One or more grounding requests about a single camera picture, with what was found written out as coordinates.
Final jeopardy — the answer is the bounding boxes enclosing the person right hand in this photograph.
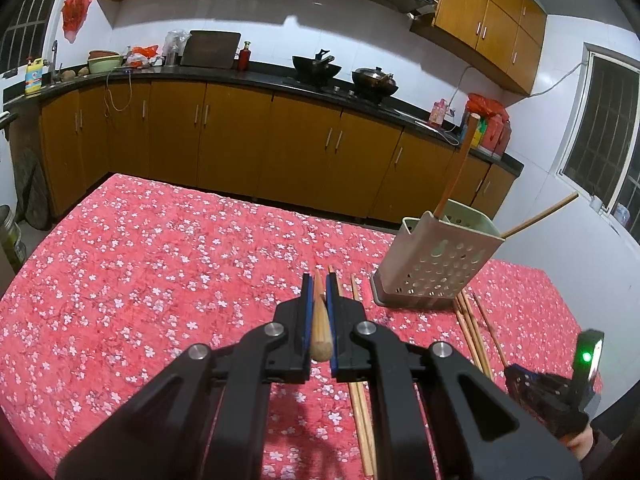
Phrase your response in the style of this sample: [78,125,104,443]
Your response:
[560,425,594,460]

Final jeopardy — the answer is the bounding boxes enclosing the red floral tablecloth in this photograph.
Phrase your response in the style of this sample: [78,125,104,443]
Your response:
[1,174,582,479]

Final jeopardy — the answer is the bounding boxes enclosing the beige perforated utensil holder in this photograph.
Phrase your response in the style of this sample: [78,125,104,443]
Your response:
[371,200,504,309]

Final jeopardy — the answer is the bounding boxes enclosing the window with grille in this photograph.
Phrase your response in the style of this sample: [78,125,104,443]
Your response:
[560,52,639,240]
[1,0,54,74]

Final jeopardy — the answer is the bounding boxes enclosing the red bags and boxes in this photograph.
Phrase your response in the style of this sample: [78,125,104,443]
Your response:
[463,93,510,158]

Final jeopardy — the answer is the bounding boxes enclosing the pink bottle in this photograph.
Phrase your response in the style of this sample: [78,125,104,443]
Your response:
[428,99,448,127]

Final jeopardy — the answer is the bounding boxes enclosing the black wok with lid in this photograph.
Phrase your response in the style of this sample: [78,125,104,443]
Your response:
[352,67,398,103]

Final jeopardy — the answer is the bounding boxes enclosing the red sauce bottle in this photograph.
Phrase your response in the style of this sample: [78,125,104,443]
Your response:
[236,41,250,72]

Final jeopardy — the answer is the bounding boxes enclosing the black wok left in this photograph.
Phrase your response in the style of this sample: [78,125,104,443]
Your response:
[292,49,342,88]

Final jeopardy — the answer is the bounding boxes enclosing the dark cutting board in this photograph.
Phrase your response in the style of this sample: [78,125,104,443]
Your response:
[180,30,241,70]

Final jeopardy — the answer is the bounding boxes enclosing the green bowl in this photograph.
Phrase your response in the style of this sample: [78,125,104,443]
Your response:
[87,50,122,74]

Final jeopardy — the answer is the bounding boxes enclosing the yellow detergent bottle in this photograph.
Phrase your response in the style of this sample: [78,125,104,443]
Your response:
[25,58,44,96]

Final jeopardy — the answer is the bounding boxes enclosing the red hanging plastic bag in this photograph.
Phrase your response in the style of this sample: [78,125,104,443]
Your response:
[62,0,93,44]

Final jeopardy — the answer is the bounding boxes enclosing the left window with grille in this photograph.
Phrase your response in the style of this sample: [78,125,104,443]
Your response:
[1,0,54,74]

